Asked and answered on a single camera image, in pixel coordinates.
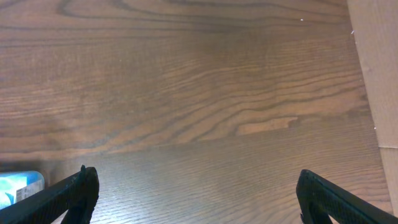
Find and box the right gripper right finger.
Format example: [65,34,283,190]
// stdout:
[296,169,397,224]

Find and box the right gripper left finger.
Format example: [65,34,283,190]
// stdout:
[1,166,100,224]

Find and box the white green medicine box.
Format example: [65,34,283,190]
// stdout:
[1,171,45,209]

